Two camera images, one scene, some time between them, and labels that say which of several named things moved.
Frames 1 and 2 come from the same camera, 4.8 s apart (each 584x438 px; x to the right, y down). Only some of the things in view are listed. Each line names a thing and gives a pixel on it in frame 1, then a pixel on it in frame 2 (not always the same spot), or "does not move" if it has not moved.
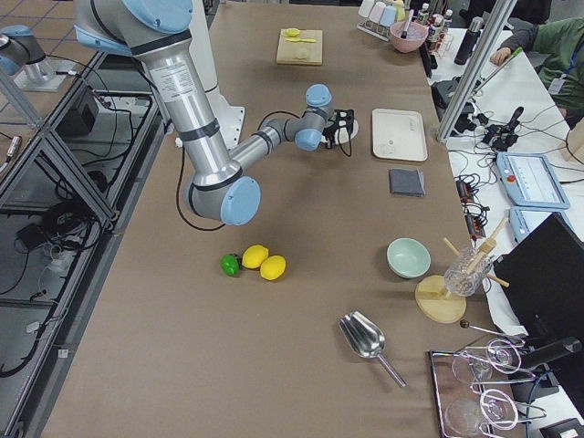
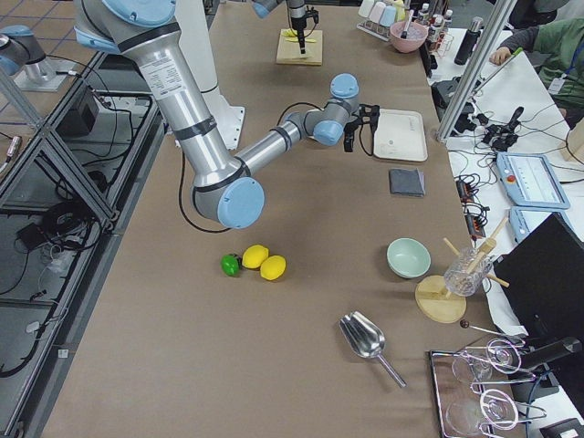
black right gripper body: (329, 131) -> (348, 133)
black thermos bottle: (467, 46) does not move
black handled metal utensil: (409, 14) does not move
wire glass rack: (493, 370) does not move
